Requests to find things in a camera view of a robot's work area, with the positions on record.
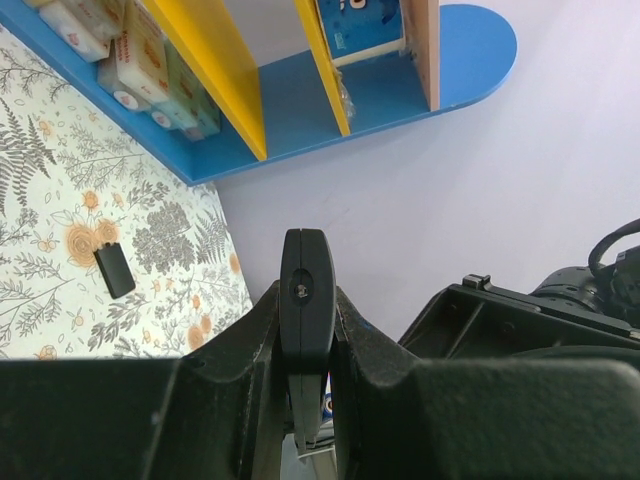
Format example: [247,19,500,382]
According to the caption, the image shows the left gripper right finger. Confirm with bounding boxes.
[330,293,639,479]

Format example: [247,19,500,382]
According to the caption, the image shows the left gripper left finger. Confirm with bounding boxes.
[1,286,284,479]

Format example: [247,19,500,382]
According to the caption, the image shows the blue shelf unit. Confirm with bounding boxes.
[1,1,517,185]

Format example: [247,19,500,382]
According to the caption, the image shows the floral table mat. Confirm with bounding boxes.
[1,30,252,360]

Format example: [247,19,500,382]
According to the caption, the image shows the small black battery door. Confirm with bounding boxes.
[94,243,136,299]

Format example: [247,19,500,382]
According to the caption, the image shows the white tissue pack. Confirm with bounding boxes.
[27,0,125,63]
[97,30,169,112]

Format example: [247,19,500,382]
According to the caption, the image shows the light blue tissue pack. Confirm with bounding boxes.
[150,41,221,142]

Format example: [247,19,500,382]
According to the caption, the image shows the white tissue pack right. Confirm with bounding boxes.
[97,30,169,112]

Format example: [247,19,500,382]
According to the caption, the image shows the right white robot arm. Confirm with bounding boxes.
[399,220,639,367]

